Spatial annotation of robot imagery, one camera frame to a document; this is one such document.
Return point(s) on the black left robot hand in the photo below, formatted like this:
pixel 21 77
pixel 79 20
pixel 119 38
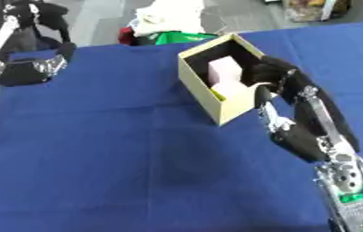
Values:
pixel 36 68

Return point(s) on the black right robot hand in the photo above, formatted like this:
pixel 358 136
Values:
pixel 309 120

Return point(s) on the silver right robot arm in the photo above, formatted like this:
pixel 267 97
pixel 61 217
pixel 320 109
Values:
pixel 351 193

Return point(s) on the tan cardboard box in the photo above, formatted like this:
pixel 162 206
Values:
pixel 221 90

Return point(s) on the patterned box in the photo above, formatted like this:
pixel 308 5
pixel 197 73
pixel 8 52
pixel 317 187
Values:
pixel 314 9

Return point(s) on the pale cream block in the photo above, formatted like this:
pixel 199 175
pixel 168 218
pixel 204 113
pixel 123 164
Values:
pixel 232 88

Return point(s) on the yellow-green block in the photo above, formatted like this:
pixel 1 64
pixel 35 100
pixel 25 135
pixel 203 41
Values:
pixel 218 95

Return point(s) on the red bag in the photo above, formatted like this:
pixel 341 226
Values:
pixel 126 36

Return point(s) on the pink block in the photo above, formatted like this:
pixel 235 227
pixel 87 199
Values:
pixel 225 72

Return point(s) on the white bag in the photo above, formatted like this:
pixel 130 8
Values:
pixel 169 16

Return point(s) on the green bag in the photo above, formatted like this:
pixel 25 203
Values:
pixel 182 37

